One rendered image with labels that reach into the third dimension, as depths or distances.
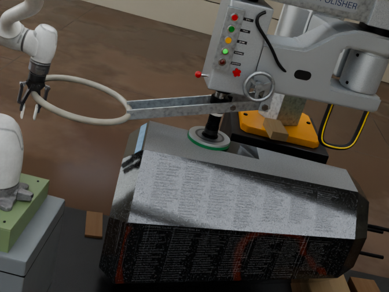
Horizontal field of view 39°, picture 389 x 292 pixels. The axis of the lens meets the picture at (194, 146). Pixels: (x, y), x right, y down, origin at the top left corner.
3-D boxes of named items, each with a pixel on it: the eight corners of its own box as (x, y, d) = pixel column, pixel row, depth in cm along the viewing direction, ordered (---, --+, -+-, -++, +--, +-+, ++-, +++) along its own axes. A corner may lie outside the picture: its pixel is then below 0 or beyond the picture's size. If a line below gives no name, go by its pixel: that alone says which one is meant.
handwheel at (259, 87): (265, 98, 260) (274, 68, 254) (270, 106, 251) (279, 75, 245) (235, 92, 257) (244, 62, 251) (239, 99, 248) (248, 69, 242)
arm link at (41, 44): (56, 60, 243) (27, 50, 242) (63, 27, 236) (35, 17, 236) (48, 66, 233) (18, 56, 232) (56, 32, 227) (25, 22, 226)
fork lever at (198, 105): (263, 97, 278) (263, 88, 276) (272, 112, 261) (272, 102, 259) (127, 107, 272) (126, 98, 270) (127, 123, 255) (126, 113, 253)
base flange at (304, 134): (237, 102, 368) (238, 95, 366) (305, 119, 371) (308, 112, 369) (240, 131, 323) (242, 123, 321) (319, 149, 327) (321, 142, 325)
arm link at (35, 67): (52, 65, 236) (50, 77, 239) (49, 57, 243) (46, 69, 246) (31, 62, 232) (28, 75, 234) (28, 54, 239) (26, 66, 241)
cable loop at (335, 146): (351, 151, 289) (374, 96, 276) (353, 154, 286) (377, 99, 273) (311, 144, 284) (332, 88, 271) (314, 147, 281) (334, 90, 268)
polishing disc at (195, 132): (216, 151, 261) (217, 149, 261) (180, 134, 269) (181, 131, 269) (237, 141, 279) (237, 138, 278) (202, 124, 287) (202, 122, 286)
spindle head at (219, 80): (267, 92, 278) (295, 6, 260) (278, 108, 259) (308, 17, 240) (199, 78, 271) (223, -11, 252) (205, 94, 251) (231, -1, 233)
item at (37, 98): (131, 96, 285) (132, 91, 284) (131, 137, 242) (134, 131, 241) (36, 70, 274) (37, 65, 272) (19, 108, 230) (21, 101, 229)
